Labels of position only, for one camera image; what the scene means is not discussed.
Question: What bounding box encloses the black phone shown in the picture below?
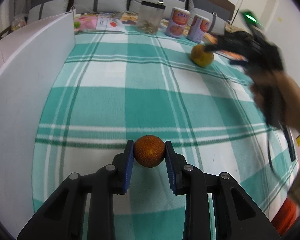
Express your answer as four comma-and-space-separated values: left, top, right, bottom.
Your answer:
282, 125, 296, 162

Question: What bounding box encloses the orange stool cushion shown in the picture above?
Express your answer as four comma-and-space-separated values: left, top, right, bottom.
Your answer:
271, 197, 299, 236

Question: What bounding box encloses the teal plaid tablecloth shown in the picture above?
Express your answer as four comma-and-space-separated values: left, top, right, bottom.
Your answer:
32, 27, 299, 219

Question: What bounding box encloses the yellow-green pear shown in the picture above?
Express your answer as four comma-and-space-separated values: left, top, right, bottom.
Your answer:
190, 44, 214, 68

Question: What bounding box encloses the right grey pillow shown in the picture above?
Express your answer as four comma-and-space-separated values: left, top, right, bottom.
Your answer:
187, 0, 235, 35

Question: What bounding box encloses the far left grey pillow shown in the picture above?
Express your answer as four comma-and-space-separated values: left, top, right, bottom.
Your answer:
27, 0, 69, 24

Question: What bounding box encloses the dark bag on sofa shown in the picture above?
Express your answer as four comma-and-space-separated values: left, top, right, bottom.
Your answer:
224, 23, 252, 39

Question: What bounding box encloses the right hand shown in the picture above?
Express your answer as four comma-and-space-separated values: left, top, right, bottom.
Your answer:
249, 69, 286, 129

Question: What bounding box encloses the clear jar black lid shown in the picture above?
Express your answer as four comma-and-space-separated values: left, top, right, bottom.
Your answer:
135, 1, 166, 34

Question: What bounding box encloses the pink snack packet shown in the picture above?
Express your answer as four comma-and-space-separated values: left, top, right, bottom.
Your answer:
74, 15, 127, 33

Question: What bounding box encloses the plastic bag of snacks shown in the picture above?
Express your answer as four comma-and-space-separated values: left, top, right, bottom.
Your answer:
11, 14, 27, 31

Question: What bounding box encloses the orange label can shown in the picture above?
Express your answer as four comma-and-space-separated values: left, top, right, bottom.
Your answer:
165, 7, 190, 38

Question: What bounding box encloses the dark orange small mandarin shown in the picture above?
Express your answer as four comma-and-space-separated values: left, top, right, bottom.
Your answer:
134, 135, 165, 168

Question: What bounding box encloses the right forearm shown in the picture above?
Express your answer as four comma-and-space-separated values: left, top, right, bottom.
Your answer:
278, 73, 300, 134

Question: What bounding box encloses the orange book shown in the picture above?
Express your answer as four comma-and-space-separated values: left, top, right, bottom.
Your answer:
203, 35, 249, 60

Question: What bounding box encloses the white cardboard box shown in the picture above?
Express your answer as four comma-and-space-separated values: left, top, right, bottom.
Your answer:
0, 12, 75, 237

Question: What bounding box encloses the purple label can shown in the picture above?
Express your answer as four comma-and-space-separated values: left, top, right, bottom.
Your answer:
186, 14, 210, 43

